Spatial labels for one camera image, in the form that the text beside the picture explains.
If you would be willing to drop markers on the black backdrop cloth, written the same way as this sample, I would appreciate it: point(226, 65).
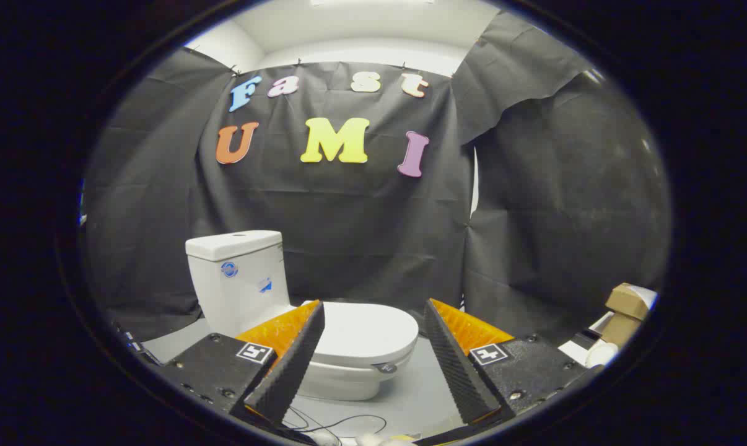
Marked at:
point(361, 217)

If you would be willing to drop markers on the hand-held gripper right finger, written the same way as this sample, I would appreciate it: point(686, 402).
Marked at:
point(454, 365)

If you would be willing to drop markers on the white cistern cover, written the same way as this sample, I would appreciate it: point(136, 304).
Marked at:
point(231, 243)

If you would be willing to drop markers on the white toilet lid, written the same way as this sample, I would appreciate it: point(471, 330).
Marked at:
point(367, 331)

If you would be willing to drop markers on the white ceramic toilet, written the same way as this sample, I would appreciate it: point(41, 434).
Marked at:
point(243, 291)

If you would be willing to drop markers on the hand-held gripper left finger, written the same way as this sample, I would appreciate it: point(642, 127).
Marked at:
point(290, 365)

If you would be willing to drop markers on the brown cardboard box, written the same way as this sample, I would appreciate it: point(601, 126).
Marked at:
point(624, 313)

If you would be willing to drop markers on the white paper roll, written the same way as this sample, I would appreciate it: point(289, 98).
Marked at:
point(601, 354)

